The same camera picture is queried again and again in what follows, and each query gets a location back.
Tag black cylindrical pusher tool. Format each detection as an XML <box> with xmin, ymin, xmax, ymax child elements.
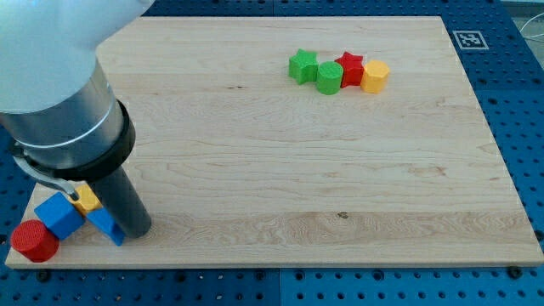
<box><xmin>88</xmin><ymin>167</ymin><xmax>152</xmax><ymax>238</ymax></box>

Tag blue triangle block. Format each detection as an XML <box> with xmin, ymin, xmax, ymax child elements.
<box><xmin>87</xmin><ymin>208</ymin><xmax>125</xmax><ymax>247</ymax></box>

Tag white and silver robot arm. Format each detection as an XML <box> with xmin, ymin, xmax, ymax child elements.
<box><xmin>1</xmin><ymin>0</ymin><xmax>152</xmax><ymax>238</ymax></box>

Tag blue cube block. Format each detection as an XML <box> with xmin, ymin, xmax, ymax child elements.
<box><xmin>34</xmin><ymin>192</ymin><xmax>85</xmax><ymax>241</ymax></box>

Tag red cylinder block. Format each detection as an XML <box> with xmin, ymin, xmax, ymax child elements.
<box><xmin>10</xmin><ymin>219</ymin><xmax>60</xmax><ymax>263</ymax></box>

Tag wooden board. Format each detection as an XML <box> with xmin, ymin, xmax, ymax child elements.
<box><xmin>43</xmin><ymin>16</ymin><xmax>543</xmax><ymax>269</ymax></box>

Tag green star block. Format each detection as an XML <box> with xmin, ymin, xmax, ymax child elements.
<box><xmin>288</xmin><ymin>48</ymin><xmax>319</xmax><ymax>85</ymax></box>

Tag green cylinder block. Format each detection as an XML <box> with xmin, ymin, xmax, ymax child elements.
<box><xmin>316</xmin><ymin>61</ymin><xmax>343</xmax><ymax>95</ymax></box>

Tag red star block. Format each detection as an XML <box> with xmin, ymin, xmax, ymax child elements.
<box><xmin>335</xmin><ymin>52</ymin><xmax>364</xmax><ymax>88</ymax></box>

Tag yellow hexagon block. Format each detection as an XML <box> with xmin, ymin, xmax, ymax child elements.
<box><xmin>360</xmin><ymin>59</ymin><xmax>390</xmax><ymax>94</ymax></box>

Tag white fiducial marker tag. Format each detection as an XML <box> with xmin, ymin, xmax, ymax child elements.
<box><xmin>452</xmin><ymin>30</ymin><xmax>489</xmax><ymax>50</ymax></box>

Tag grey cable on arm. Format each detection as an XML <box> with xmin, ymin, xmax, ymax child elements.
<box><xmin>8</xmin><ymin>144</ymin><xmax>81</xmax><ymax>201</ymax></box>

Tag white cable in background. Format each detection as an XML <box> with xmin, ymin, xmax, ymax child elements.
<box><xmin>518</xmin><ymin>11</ymin><xmax>544</xmax><ymax>43</ymax></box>

